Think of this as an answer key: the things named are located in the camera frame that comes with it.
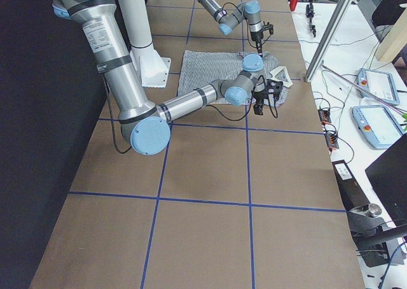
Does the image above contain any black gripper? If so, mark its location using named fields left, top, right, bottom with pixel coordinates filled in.
left=252, top=90, right=270, bottom=115
left=249, top=31, right=264, bottom=57

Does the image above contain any striped polo shirt white collar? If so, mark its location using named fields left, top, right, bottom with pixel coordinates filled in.
left=177, top=50, right=293, bottom=107

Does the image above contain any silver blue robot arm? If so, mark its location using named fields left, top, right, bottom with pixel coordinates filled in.
left=53, top=0, right=273, bottom=155
left=196, top=0, right=273, bottom=57

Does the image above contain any orange black connector block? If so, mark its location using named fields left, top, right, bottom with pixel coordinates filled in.
left=317, top=109, right=331, bottom=125

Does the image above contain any near teach pendant tablet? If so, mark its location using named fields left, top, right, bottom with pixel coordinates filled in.
left=351, top=105, right=404, bottom=150

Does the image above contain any teach pendant tablet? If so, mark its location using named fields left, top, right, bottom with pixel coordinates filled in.
left=357, top=68, right=400, bottom=106
left=351, top=105, right=404, bottom=150

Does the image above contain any far teach pendant tablet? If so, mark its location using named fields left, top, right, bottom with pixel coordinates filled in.
left=357, top=68, right=400, bottom=106

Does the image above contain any black box with label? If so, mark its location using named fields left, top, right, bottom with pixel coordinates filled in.
left=332, top=160, right=370, bottom=211

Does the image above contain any black monitor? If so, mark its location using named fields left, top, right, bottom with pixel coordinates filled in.
left=365, top=135, right=407, bottom=225

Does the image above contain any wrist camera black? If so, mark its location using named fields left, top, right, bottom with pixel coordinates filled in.
left=265, top=79, right=283, bottom=100
left=262, top=22, right=274, bottom=35

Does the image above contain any aluminium frame post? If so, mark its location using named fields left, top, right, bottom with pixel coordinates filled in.
left=304, top=0, right=353, bottom=82

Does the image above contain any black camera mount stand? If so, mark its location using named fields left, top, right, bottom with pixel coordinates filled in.
left=347, top=204, right=406, bottom=267

